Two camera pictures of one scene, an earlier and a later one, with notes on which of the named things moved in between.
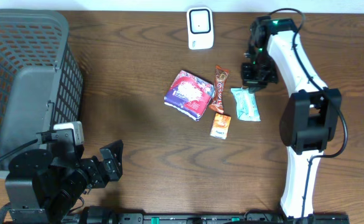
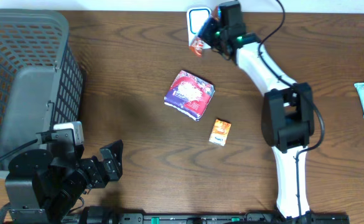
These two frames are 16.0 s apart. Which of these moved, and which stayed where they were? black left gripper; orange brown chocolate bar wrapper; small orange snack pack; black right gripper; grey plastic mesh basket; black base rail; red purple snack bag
Moved: small orange snack pack; black right gripper; orange brown chocolate bar wrapper
Stayed: black left gripper; black base rail; red purple snack bag; grey plastic mesh basket
